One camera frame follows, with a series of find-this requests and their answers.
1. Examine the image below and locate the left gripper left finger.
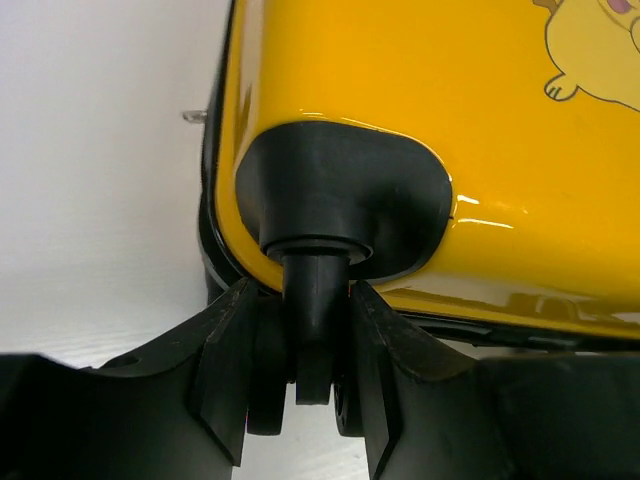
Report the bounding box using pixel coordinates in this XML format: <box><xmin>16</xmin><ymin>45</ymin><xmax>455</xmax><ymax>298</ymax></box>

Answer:
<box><xmin>1</xmin><ymin>280</ymin><xmax>258</xmax><ymax>479</ymax></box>

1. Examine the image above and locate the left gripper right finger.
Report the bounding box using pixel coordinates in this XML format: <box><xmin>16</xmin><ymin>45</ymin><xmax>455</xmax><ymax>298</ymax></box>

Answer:
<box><xmin>349</xmin><ymin>282</ymin><xmax>639</xmax><ymax>479</ymax></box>

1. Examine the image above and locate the yellow hard-shell suitcase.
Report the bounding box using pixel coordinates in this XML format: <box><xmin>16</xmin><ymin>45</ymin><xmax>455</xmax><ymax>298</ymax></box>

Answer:
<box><xmin>184</xmin><ymin>1</ymin><xmax>639</xmax><ymax>436</ymax></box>

